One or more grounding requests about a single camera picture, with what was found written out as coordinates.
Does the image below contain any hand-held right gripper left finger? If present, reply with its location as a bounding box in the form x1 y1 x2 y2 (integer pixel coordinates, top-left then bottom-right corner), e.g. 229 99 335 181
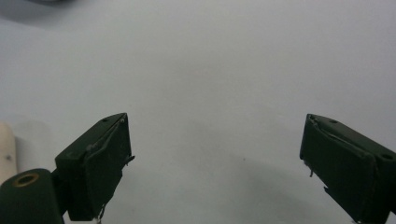
54 112 135 222

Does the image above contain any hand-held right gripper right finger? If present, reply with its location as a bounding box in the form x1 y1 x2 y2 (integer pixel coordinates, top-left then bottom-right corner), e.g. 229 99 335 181
299 113 396 224

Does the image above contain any cream rounded object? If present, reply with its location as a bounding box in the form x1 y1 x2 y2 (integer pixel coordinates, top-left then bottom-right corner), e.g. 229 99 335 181
0 121 18 185

